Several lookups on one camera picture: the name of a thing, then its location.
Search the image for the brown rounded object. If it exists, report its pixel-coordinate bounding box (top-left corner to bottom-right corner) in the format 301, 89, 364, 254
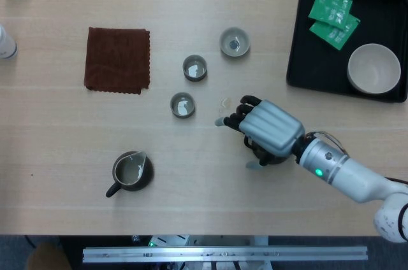
25, 241, 73, 270

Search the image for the brown folded cloth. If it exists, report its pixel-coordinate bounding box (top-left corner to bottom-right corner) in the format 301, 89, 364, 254
84, 26, 151, 96

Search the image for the green tea packet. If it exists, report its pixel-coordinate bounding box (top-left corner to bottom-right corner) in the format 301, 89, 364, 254
309, 13, 361, 51
307, 0, 354, 31

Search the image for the dark teapot with wire handle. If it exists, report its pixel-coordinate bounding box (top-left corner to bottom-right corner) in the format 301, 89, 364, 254
244, 134, 289, 166

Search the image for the aluminium rail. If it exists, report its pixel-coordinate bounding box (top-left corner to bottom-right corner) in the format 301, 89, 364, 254
82, 245, 368, 264

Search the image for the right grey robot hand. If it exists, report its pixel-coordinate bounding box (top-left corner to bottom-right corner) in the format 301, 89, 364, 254
214, 94, 306, 171

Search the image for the black square tray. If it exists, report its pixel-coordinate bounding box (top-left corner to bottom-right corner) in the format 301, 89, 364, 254
285, 0, 408, 104

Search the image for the white bottle with blue band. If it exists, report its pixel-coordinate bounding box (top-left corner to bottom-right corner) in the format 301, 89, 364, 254
0, 24, 18, 60

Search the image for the beige bowl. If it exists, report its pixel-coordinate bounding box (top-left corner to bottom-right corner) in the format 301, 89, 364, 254
346, 43, 402, 95

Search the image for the small grey cup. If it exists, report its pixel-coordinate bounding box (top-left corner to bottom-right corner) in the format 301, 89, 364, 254
219, 26, 251, 59
170, 92, 196, 120
182, 54, 208, 82

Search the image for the dark pitcher with handle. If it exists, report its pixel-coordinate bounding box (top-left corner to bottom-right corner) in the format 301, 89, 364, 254
105, 150, 156, 199

